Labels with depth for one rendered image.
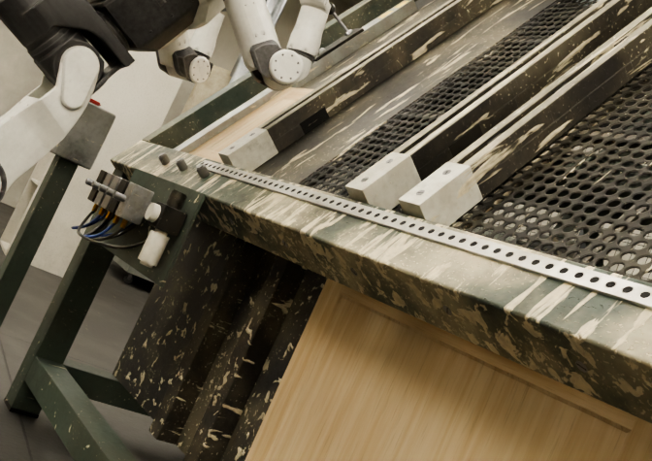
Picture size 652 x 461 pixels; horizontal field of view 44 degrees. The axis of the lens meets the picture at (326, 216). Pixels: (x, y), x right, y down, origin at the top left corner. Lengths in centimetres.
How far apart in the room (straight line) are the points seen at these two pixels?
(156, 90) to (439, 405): 476
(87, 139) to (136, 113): 349
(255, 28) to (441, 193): 66
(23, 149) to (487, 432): 118
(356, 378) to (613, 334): 76
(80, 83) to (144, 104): 405
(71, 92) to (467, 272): 107
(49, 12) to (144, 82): 406
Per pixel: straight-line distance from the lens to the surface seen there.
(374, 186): 153
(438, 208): 140
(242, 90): 271
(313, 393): 175
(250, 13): 186
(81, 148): 248
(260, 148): 207
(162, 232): 194
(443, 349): 151
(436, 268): 124
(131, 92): 596
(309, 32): 188
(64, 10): 195
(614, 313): 104
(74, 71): 193
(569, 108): 159
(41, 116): 194
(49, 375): 246
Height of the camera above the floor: 74
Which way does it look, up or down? 4 degrees up
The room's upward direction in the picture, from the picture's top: 25 degrees clockwise
